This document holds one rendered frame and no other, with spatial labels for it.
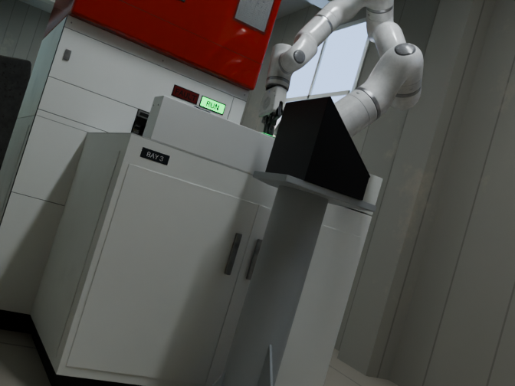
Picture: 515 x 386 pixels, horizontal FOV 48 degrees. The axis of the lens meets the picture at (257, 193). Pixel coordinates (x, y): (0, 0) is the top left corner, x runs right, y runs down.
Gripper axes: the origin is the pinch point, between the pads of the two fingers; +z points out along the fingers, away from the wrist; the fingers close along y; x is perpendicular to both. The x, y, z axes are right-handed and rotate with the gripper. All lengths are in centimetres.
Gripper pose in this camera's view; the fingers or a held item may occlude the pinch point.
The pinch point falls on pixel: (268, 131)
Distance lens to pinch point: 200.6
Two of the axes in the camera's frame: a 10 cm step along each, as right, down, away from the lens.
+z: -1.8, 9.6, -2.3
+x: 8.4, 2.7, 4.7
